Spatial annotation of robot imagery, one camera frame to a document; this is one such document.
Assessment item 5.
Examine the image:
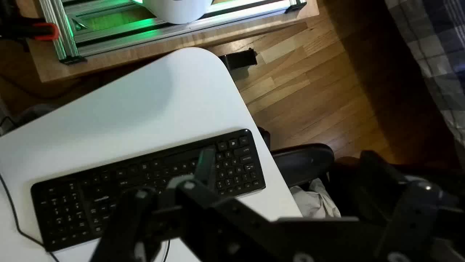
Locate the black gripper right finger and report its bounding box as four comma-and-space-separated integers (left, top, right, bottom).
164, 145, 292, 262

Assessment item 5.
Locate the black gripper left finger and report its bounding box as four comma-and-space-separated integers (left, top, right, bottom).
88, 187, 161, 262

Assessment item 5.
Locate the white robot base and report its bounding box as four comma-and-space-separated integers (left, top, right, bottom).
142, 0, 215, 25

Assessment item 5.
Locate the black computer keyboard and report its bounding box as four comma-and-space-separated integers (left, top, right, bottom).
29, 127, 267, 254

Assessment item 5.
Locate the black office chair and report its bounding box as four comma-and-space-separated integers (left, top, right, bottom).
258, 127, 337, 190

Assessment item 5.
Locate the wooden robot platform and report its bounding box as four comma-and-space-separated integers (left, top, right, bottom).
26, 0, 321, 85

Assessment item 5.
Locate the orange black clamp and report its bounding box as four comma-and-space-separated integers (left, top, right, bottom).
0, 18, 61, 44

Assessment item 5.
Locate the plaid fabric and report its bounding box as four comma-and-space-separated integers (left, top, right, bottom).
383, 0, 465, 151

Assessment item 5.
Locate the thin black keyboard cable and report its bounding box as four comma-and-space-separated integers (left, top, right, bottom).
0, 174, 62, 262

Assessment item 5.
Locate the aluminium profile frame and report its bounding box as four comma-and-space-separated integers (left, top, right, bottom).
38, 0, 308, 65

